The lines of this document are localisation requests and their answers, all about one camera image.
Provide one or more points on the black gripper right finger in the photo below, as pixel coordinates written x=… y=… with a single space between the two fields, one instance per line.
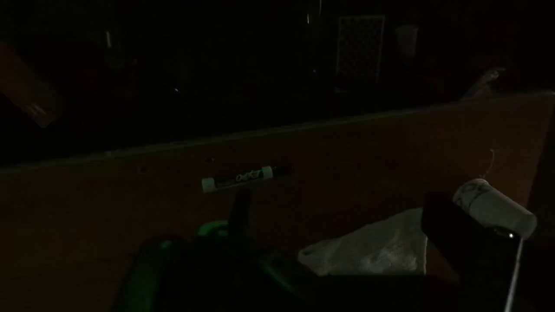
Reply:
x=277 y=280

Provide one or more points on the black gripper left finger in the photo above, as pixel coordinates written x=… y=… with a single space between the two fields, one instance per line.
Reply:
x=147 y=278

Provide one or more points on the white towel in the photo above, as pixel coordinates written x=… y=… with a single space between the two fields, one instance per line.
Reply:
x=373 y=249

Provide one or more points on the black basket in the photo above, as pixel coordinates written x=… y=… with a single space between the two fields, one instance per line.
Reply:
x=468 y=254

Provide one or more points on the black marker with white label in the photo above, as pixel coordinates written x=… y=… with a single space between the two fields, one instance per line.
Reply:
x=243 y=176

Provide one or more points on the white paper cup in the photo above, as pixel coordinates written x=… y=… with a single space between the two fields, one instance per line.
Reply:
x=494 y=207

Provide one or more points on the checkered panel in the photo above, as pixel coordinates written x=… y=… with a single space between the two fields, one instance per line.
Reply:
x=360 y=50

